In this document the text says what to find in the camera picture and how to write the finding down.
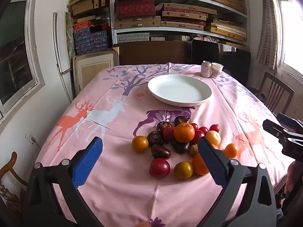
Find white metal shelf rack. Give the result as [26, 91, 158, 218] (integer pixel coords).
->
[109, 0, 250, 46]

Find pink cloth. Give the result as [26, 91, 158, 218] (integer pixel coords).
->
[193, 35, 219, 43]

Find brown slatted wooden chair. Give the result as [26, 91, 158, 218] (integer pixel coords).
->
[250, 72, 295, 116]

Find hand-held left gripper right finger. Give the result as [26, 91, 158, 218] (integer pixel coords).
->
[198, 136, 277, 227]

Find black screen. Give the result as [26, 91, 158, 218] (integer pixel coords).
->
[191, 39, 251, 87]

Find white-framed window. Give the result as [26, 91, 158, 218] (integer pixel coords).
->
[0, 0, 45, 123]

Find marbled panel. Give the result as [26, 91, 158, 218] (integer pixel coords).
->
[65, 12, 76, 56]

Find beige framed panel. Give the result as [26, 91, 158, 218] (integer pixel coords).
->
[72, 47, 119, 93]

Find white oval plate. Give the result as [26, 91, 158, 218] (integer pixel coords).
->
[147, 74, 212, 107]

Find yellow-green small mandarin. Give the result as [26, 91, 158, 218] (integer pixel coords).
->
[174, 161, 194, 180]

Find greenish small mandarin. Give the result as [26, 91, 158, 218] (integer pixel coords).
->
[188, 144, 199, 157]

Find yellow-orange small mandarin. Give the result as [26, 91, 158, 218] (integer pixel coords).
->
[205, 131, 221, 146]

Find white leaning board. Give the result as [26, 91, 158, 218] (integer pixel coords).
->
[52, 11, 73, 103]

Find orange patterned box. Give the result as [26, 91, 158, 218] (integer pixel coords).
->
[73, 20, 95, 31]

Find brown wooden board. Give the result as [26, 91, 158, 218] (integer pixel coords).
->
[112, 41, 192, 66]

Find small orange mandarin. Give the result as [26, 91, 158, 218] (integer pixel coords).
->
[224, 143, 238, 159]
[192, 153, 210, 176]
[132, 135, 149, 153]

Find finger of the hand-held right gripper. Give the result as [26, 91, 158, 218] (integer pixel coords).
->
[262, 119, 295, 145]
[276, 113, 303, 130]

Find large orange mandarin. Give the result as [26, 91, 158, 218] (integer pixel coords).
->
[173, 122, 195, 143]

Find large red tomato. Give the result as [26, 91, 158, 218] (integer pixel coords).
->
[149, 158, 171, 178]

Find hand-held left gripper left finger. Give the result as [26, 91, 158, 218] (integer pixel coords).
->
[23, 136, 104, 227]

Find pink deer-print tablecloth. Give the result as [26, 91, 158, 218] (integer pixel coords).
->
[35, 63, 295, 227]

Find dark water chestnut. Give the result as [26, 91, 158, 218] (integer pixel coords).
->
[157, 121, 173, 133]
[151, 144, 172, 160]
[174, 115, 191, 127]
[171, 139, 190, 154]
[147, 131, 164, 147]

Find white drink can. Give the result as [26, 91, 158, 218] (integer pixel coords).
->
[201, 61, 212, 78]

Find stack of patterned flat boxes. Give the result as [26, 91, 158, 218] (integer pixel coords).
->
[114, 0, 248, 42]

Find carved wooden chair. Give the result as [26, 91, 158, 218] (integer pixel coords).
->
[0, 151, 29, 218]

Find beige checked curtain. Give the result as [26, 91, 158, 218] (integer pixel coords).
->
[257, 0, 281, 70]

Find white paper cup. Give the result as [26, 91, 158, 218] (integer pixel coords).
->
[211, 62, 224, 79]

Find stack of blue floral boxes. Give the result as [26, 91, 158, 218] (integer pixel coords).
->
[73, 27, 112, 55]

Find bright window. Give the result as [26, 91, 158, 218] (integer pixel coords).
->
[272, 0, 303, 76]

